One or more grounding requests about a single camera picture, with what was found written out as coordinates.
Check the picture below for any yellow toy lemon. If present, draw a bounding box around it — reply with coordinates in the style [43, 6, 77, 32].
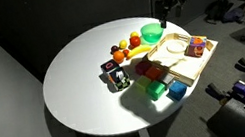
[118, 38, 129, 51]

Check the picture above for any black case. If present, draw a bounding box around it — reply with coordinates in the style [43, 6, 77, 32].
[203, 100, 245, 137]

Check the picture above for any small yellow-green cube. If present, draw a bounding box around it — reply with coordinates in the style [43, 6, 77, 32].
[133, 74, 154, 93]

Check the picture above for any small green cube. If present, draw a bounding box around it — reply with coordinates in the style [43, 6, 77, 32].
[144, 79, 169, 103]

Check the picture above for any light wooden tray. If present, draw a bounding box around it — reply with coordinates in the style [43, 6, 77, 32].
[139, 25, 226, 94]

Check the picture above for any big colourful orange block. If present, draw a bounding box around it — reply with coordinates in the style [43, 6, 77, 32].
[181, 33, 212, 61]

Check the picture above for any green plastic bowl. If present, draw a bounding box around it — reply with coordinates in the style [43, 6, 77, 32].
[138, 21, 168, 47]

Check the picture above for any small yellow toy fruit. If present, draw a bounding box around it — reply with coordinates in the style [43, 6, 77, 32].
[128, 30, 140, 39]

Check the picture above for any black block pink print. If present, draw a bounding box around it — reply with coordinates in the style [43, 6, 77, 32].
[99, 57, 122, 78]

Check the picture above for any red toy tomato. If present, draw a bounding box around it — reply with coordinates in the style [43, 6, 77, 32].
[128, 34, 143, 49]

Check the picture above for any dark toy plum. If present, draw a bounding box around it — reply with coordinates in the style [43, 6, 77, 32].
[108, 44, 121, 55]

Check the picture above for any small red toy fruit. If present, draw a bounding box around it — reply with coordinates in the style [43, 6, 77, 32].
[121, 48, 131, 58]

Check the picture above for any toy orange fruit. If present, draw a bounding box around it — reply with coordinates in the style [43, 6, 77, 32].
[111, 49, 127, 65]

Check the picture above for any small blue cube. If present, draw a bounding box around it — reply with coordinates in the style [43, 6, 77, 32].
[166, 79, 190, 103]

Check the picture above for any yellow toy banana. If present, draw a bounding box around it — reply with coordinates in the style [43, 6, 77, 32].
[124, 42, 155, 61]

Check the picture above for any black white checkered block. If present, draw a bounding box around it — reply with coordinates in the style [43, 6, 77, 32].
[107, 66, 132, 94]

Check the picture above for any small grey cube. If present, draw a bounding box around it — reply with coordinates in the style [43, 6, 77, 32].
[157, 70, 177, 88]

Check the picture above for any small magenta cube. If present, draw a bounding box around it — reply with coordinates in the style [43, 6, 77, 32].
[133, 58, 154, 77]

